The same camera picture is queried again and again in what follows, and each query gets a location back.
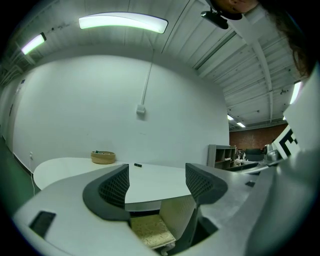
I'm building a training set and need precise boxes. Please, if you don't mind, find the white wall conduit box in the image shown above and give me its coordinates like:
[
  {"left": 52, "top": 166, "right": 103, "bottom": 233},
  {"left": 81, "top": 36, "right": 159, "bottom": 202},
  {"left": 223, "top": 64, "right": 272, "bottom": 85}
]
[{"left": 135, "top": 48, "right": 156, "bottom": 115}]

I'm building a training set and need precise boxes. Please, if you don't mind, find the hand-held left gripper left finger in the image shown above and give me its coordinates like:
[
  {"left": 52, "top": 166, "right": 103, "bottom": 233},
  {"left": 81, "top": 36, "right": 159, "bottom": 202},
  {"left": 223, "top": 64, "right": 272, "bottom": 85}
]
[{"left": 12, "top": 163, "right": 161, "bottom": 256}]

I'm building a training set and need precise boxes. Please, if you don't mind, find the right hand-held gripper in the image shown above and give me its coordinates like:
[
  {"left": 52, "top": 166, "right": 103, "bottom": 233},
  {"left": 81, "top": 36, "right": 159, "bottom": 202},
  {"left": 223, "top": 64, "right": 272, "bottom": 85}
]
[{"left": 264, "top": 124, "right": 300, "bottom": 167}]

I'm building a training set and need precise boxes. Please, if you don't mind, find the white floor cable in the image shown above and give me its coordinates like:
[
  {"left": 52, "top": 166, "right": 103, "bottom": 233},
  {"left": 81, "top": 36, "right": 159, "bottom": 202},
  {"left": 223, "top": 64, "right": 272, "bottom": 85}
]
[{"left": 29, "top": 156, "right": 36, "bottom": 196}]

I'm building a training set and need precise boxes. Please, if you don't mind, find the curved ceiling light panel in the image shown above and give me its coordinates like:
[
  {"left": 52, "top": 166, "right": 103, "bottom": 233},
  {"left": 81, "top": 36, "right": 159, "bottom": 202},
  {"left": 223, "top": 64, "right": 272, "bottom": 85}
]
[{"left": 78, "top": 12, "right": 169, "bottom": 35}]

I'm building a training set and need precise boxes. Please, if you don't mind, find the white vanity desk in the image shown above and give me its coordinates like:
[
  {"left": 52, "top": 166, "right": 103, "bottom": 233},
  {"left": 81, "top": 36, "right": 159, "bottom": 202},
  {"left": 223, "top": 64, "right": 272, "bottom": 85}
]
[{"left": 33, "top": 156, "right": 199, "bottom": 251}]

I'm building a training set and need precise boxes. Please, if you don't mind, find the person's face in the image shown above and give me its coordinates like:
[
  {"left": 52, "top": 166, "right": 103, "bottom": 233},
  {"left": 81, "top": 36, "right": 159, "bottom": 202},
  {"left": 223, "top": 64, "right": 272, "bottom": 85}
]
[{"left": 212, "top": 0, "right": 260, "bottom": 15}]

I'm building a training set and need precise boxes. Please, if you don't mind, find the cream cushioned stool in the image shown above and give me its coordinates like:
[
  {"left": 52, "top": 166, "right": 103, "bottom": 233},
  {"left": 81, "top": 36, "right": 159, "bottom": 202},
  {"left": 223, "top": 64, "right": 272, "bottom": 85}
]
[{"left": 129, "top": 214, "right": 177, "bottom": 256}]

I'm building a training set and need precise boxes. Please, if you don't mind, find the woven basket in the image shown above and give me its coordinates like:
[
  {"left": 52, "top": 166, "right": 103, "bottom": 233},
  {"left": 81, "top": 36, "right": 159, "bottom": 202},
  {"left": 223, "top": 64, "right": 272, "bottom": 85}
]
[{"left": 90, "top": 149, "right": 117, "bottom": 166}]

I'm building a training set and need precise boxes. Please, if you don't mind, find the black head camera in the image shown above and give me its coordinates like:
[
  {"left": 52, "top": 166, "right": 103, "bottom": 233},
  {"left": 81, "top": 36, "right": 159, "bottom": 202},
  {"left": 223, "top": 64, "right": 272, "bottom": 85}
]
[{"left": 200, "top": 6, "right": 230, "bottom": 31}]

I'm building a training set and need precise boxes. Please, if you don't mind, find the grey shelf cabinet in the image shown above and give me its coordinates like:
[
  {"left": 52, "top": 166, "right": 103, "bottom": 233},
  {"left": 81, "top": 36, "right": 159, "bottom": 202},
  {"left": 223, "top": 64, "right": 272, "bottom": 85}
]
[{"left": 207, "top": 144, "right": 237, "bottom": 168}]

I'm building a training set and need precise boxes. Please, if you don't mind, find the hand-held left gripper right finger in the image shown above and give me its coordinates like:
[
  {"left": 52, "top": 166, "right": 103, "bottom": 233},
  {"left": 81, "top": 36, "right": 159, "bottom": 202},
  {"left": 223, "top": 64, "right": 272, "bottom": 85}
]
[{"left": 172, "top": 162, "right": 262, "bottom": 256}]

